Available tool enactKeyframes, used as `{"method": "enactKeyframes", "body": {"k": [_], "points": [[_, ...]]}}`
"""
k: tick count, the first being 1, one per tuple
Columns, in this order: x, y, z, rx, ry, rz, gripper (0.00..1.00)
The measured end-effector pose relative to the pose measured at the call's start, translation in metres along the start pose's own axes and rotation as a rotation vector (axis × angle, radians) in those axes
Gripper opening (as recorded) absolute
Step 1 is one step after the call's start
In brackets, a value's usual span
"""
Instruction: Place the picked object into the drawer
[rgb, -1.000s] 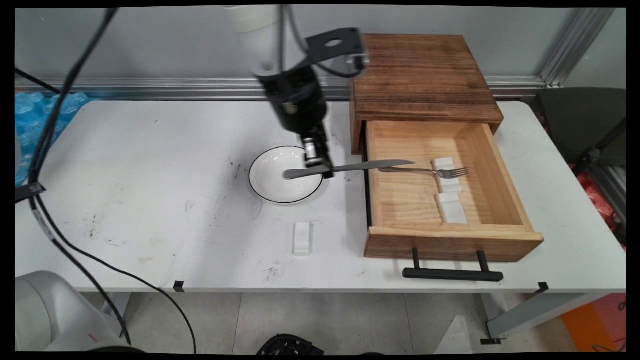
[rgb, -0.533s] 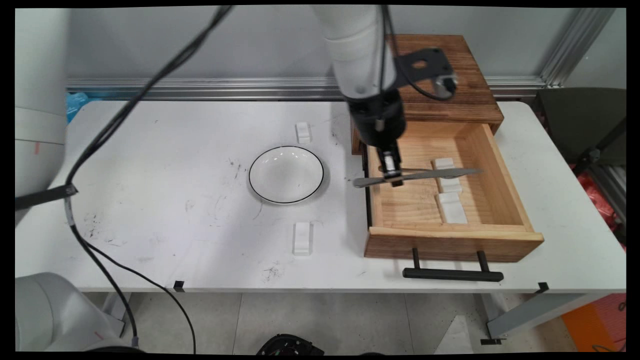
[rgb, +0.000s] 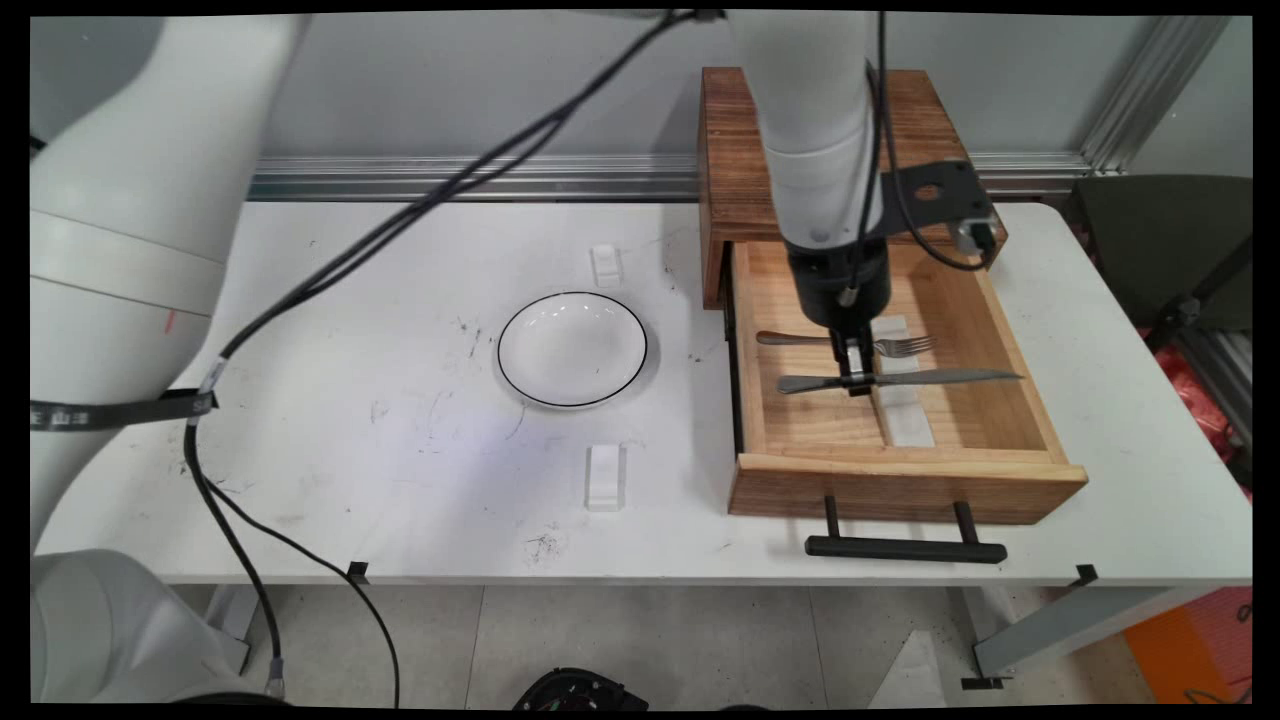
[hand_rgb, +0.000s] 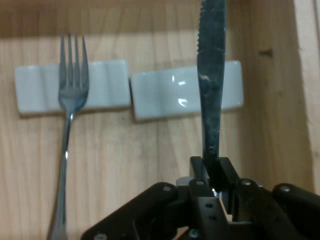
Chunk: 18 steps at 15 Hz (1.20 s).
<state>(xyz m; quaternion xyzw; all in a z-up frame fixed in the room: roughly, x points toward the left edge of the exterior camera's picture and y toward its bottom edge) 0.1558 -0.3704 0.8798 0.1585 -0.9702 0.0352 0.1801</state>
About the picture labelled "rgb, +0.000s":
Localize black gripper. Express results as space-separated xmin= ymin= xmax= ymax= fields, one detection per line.
xmin=785 ymin=238 xmax=892 ymax=398

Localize silver table knife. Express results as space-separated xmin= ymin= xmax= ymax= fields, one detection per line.
xmin=778 ymin=368 xmax=1024 ymax=395

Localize long white cutlery rest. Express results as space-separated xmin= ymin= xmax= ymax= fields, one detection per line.
xmin=868 ymin=315 xmax=937 ymax=449

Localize silver fork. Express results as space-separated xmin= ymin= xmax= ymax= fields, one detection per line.
xmin=756 ymin=330 xmax=939 ymax=359

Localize light wooden drawer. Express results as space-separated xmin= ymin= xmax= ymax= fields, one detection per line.
xmin=725 ymin=240 xmax=1090 ymax=526

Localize wooden drawer cabinet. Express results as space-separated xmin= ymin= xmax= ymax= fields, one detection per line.
xmin=699 ymin=67 xmax=1008 ymax=311

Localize white plate with black rim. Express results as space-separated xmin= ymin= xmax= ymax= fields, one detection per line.
xmin=497 ymin=291 xmax=649 ymax=410

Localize grey table leg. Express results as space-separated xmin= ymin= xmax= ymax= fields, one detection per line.
xmin=972 ymin=586 xmax=1216 ymax=680
xmin=204 ymin=585 xmax=263 ymax=673

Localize red bag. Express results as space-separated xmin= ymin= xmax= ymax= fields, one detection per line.
xmin=1148 ymin=345 xmax=1253 ymax=501

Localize diagonal aluminium extrusion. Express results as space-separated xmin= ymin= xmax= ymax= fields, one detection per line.
xmin=1080 ymin=14 xmax=1233 ymax=177

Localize black electronics unit on floor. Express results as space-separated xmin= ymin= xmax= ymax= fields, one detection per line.
xmin=513 ymin=667 xmax=651 ymax=713

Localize orange box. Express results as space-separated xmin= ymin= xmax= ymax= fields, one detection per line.
xmin=1124 ymin=588 xmax=1253 ymax=704

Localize black drawer handle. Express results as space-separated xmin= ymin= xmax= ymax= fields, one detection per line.
xmin=804 ymin=496 xmax=1009 ymax=565

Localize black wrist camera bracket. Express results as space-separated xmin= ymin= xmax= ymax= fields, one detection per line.
xmin=880 ymin=160 xmax=998 ymax=249

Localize black camera cable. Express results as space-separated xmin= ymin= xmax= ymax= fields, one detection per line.
xmin=872 ymin=10 xmax=993 ymax=273

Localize aluminium frame post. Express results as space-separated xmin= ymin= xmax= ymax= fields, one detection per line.
xmin=1178 ymin=325 xmax=1253 ymax=446

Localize horizontal aluminium rail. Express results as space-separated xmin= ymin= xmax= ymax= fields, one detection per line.
xmin=247 ymin=152 xmax=1093 ymax=205

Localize thin black cable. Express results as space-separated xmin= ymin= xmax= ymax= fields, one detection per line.
xmin=183 ymin=10 xmax=726 ymax=709

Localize black strap with white print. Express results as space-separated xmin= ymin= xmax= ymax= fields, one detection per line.
xmin=30 ymin=392 xmax=217 ymax=433

